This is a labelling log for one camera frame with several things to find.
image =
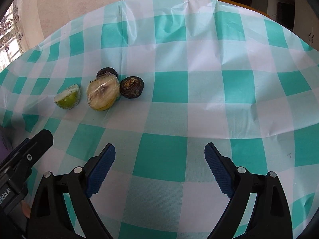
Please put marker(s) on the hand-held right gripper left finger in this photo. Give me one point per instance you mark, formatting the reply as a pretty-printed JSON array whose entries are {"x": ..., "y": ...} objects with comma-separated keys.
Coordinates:
[{"x": 101, "y": 173}]

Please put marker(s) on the dark brown round fruit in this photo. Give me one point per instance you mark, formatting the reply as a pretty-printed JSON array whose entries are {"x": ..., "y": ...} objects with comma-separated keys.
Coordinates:
[
  {"x": 106, "y": 71},
  {"x": 132, "y": 87}
]

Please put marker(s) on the teal white checkered tablecloth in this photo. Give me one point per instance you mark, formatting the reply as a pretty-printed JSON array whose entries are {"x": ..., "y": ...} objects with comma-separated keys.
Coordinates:
[{"x": 189, "y": 99}]

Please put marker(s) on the yellow object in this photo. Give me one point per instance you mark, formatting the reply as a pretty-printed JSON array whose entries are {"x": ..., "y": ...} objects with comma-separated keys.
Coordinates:
[{"x": 244, "y": 5}]

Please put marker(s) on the person's left hand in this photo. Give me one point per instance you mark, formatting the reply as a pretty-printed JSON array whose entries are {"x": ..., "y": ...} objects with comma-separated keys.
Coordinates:
[{"x": 26, "y": 210}]

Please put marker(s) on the cream wall cabinets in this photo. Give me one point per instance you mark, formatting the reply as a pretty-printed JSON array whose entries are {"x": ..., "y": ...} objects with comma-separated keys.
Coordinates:
[{"x": 304, "y": 12}]

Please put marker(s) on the floral curtain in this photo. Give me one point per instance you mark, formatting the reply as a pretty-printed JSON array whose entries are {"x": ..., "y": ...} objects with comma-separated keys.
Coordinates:
[{"x": 13, "y": 22}]

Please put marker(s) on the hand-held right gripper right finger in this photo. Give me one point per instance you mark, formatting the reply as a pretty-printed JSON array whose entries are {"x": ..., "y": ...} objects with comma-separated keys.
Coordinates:
[{"x": 219, "y": 173}]

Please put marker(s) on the window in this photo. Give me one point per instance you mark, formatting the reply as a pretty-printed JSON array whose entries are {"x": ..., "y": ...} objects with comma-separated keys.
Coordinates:
[{"x": 7, "y": 54}]

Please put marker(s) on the green fruit wedge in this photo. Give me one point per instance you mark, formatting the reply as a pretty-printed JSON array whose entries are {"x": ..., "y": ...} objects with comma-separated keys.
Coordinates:
[{"x": 67, "y": 99}]

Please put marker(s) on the yellow-green fruit half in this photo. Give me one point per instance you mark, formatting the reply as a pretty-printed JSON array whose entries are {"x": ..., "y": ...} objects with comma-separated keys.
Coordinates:
[{"x": 102, "y": 94}]

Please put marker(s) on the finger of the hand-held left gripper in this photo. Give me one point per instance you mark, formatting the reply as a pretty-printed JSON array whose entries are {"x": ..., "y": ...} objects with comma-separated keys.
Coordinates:
[
  {"x": 18, "y": 146},
  {"x": 37, "y": 147}
]

